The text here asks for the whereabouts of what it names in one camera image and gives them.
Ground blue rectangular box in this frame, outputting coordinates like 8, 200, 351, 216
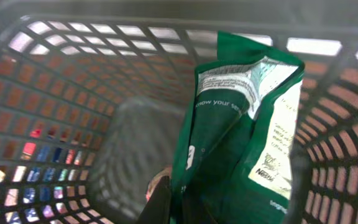
22, 146, 62, 222

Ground grey plastic basket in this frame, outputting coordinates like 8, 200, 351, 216
0, 1, 358, 223

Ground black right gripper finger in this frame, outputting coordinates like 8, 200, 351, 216
137, 176, 172, 224

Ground green coffee mix bag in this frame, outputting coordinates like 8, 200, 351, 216
168, 32, 305, 223

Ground orange biscuit package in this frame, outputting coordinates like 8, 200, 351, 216
21, 126, 42, 160

